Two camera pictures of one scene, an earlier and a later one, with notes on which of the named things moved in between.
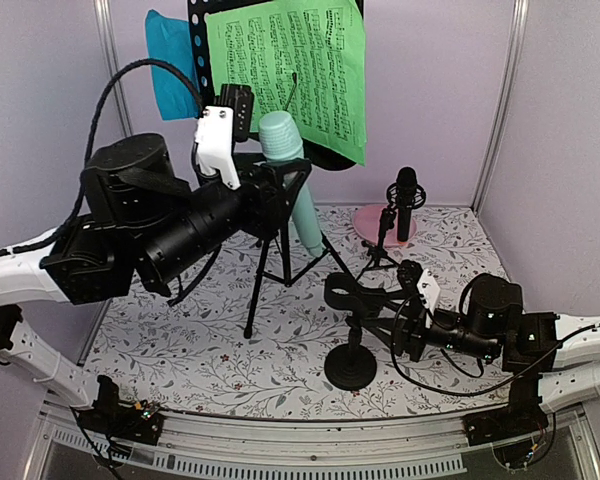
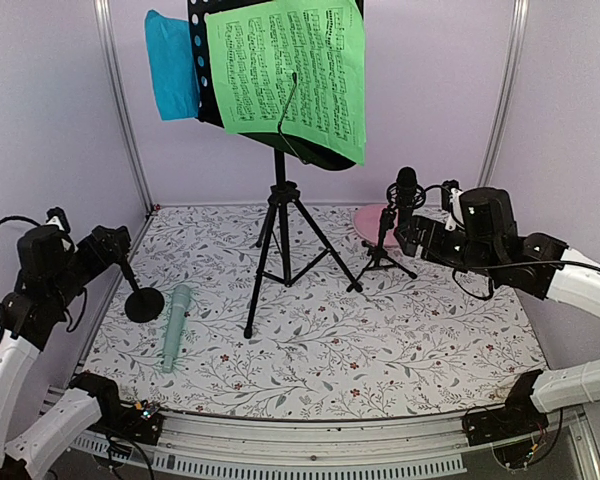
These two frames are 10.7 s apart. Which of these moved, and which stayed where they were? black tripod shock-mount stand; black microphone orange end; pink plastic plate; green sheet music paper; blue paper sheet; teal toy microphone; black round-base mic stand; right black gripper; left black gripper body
Moved: right black gripper; black round-base mic stand; left black gripper body; teal toy microphone
Stayed: pink plastic plate; green sheet music paper; black tripod shock-mount stand; blue paper sheet; black microphone orange end
